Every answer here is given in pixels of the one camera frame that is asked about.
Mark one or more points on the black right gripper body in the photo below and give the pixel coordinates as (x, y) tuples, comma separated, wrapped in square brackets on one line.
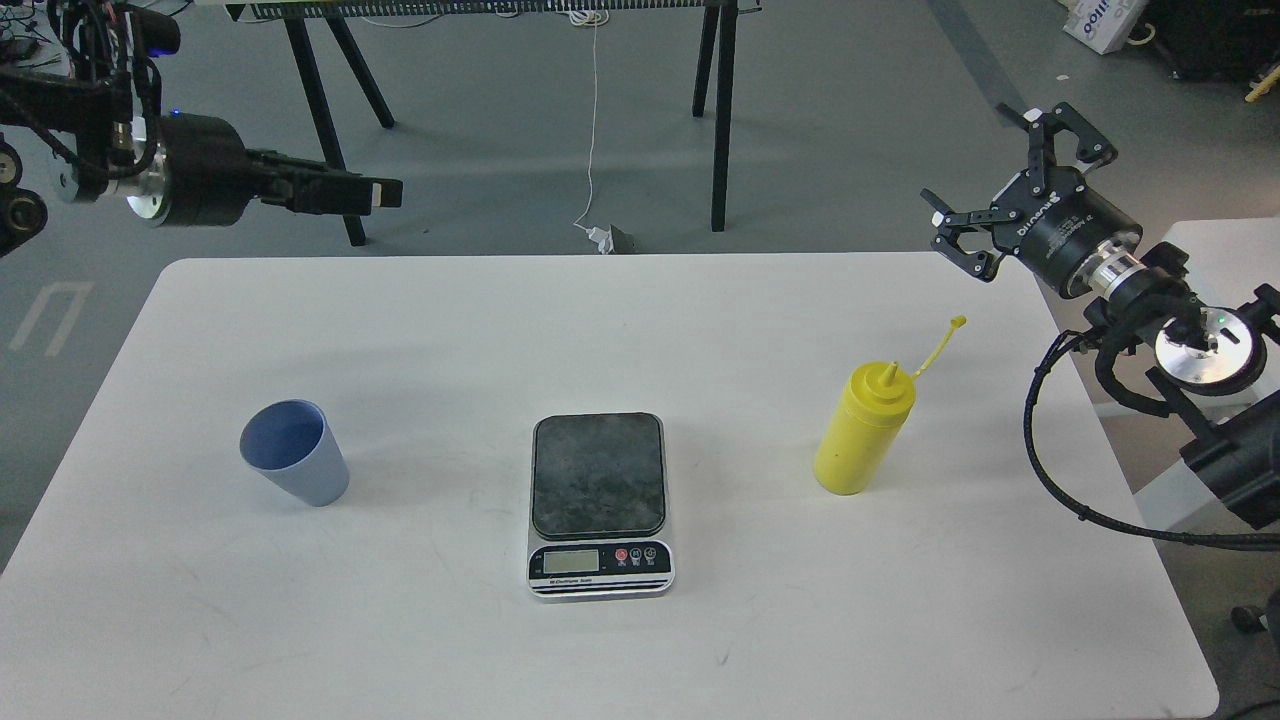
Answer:
[(1070, 236)]

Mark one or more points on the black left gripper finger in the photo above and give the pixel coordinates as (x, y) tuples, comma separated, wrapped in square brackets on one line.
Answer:
[(269, 165), (329, 193)]

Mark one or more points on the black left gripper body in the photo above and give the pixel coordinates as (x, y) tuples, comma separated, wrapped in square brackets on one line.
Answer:
[(201, 175)]

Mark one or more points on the yellow squeeze bottle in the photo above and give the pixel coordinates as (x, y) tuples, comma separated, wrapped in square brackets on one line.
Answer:
[(874, 405)]

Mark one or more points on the blue ribbed plastic cup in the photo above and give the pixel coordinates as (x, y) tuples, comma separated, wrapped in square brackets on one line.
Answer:
[(292, 444)]

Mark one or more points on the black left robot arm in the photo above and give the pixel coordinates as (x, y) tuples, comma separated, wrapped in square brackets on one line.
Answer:
[(111, 136)]

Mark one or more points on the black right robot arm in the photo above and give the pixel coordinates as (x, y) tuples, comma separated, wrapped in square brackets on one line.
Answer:
[(1057, 137)]

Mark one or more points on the digital kitchen scale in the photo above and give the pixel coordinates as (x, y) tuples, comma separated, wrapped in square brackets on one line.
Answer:
[(598, 523)]

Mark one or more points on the white cardboard box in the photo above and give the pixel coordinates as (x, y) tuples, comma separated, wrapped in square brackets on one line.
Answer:
[(1108, 26)]

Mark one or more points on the white side table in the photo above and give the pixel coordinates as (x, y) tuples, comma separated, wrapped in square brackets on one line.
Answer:
[(1161, 345)]

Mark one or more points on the white power adapter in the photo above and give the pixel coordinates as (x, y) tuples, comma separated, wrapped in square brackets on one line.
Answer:
[(611, 240)]

